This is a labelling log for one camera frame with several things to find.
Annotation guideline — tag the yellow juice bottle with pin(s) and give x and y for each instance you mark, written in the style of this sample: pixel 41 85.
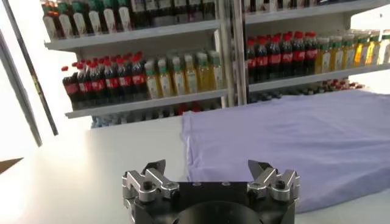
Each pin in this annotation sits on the yellow juice bottle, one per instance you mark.
pixel 349 56
pixel 203 76
pixel 190 79
pixel 373 51
pixel 384 50
pixel 361 54
pixel 337 58
pixel 178 80
pixel 151 85
pixel 165 83
pixel 216 74
pixel 323 59

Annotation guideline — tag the red cap cola bottle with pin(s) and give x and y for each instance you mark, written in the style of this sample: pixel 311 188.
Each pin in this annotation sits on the red cap cola bottle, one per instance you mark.
pixel 311 56
pixel 286 59
pixel 71 91
pixel 125 83
pixel 98 88
pixel 262 62
pixel 274 61
pixel 138 81
pixel 251 65
pixel 299 58
pixel 84 89
pixel 111 85

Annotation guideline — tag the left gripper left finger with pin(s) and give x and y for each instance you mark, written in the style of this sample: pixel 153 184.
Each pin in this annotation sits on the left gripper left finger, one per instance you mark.
pixel 152 184

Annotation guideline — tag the black window frame pole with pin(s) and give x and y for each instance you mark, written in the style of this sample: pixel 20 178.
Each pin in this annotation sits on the black window frame pole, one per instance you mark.
pixel 30 67

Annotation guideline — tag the purple printed T-shirt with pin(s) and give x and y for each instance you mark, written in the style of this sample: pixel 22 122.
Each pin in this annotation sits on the purple printed T-shirt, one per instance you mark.
pixel 289 137

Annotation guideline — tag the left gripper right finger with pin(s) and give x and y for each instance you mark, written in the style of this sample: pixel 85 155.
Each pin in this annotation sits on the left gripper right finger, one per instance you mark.
pixel 274 184

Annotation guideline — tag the green label tea bottle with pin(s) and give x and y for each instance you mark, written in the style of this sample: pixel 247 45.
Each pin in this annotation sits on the green label tea bottle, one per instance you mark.
pixel 80 24
pixel 125 19
pixel 65 25
pixel 95 22
pixel 109 20

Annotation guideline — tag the black-white label dark bottle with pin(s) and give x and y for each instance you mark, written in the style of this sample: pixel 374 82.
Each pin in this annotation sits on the black-white label dark bottle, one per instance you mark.
pixel 166 10
pixel 152 11
pixel 208 8
pixel 194 9
pixel 138 12
pixel 180 9

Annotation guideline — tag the grey metal shelving unit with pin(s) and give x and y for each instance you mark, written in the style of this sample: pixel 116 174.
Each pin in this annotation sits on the grey metal shelving unit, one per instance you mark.
pixel 137 35
pixel 304 79

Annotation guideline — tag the grey window frame pillar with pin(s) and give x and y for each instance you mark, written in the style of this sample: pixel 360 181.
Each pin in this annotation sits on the grey window frame pillar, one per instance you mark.
pixel 18 88

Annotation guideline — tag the red tea bottle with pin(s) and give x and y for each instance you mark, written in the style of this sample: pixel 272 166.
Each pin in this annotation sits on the red tea bottle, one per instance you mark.
pixel 50 27

